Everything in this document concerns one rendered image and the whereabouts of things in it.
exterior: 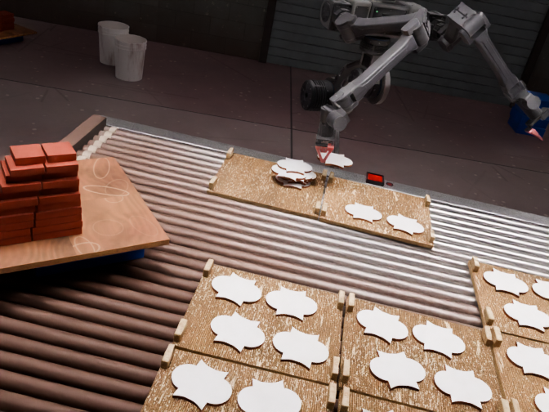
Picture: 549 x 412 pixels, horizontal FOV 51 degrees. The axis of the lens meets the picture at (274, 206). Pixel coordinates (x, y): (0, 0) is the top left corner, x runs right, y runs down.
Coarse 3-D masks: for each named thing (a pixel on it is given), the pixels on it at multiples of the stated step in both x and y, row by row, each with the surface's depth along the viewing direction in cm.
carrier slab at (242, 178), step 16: (240, 160) 229; (256, 160) 232; (224, 176) 216; (240, 176) 218; (256, 176) 220; (272, 176) 223; (320, 176) 230; (208, 192) 205; (224, 192) 205; (240, 192) 207; (256, 192) 209; (272, 192) 212; (288, 192) 214; (304, 192) 216; (320, 192) 218; (272, 208) 204; (288, 208) 203; (304, 208) 205
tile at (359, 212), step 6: (360, 204) 213; (348, 210) 208; (354, 210) 209; (360, 210) 210; (366, 210) 210; (372, 210) 211; (354, 216) 205; (360, 216) 206; (366, 216) 207; (372, 216) 208; (378, 216) 208
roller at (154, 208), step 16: (160, 208) 192; (208, 224) 191; (224, 224) 191; (240, 224) 192; (288, 240) 190; (304, 240) 191; (352, 256) 189; (368, 256) 189; (416, 272) 188; (432, 272) 188
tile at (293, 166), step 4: (280, 160) 223; (284, 160) 223; (288, 160) 224; (292, 160) 225; (296, 160) 225; (300, 160) 226; (280, 164) 220; (284, 164) 220; (288, 164) 221; (292, 164) 222; (296, 164) 222; (300, 164) 223; (304, 164) 223; (308, 164) 224; (284, 168) 218; (288, 168) 218; (292, 168) 218; (296, 168) 219; (300, 168) 220; (304, 168) 220; (308, 168) 221; (288, 172) 217; (292, 172) 217; (296, 172) 218; (300, 172) 217; (304, 172) 217; (308, 172) 220
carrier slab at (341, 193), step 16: (336, 192) 220; (352, 192) 223; (368, 192) 225; (384, 192) 228; (336, 208) 209; (384, 208) 216; (400, 208) 218; (416, 208) 220; (336, 224) 202; (352, 224) 202; (368, 224) 204; (384, 224) 206; (400, 240) 201; (416, 240) 200
